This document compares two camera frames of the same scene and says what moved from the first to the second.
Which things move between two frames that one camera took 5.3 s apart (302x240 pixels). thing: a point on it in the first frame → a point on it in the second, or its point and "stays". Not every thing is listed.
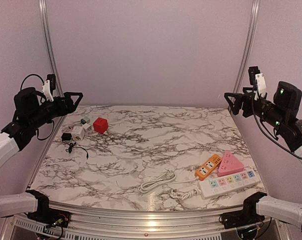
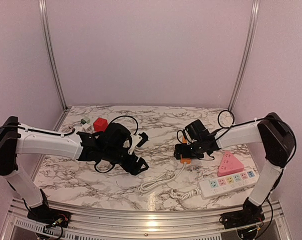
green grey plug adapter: [85, 120] stays
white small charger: [86, 125] stays
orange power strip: [207, 167] → [182, 160]
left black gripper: [70, 108] → [135, 170]
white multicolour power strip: [215, 186] stays
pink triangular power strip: [229, 164] stays
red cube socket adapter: [100, 125] stays
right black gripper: [247, 97] → [184, 154]
